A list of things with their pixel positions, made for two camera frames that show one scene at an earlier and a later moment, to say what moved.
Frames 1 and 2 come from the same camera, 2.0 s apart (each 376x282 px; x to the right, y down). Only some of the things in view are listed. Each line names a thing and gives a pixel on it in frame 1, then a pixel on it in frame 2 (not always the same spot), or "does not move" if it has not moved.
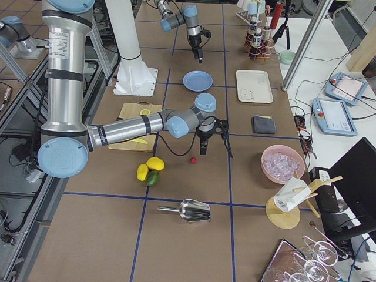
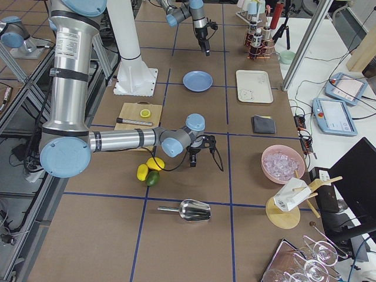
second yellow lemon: (142, 171) does not move
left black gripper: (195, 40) → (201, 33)
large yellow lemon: (155, 163) does not move
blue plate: (197, 80) does not move
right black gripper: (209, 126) → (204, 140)
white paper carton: (291, 193) does not move
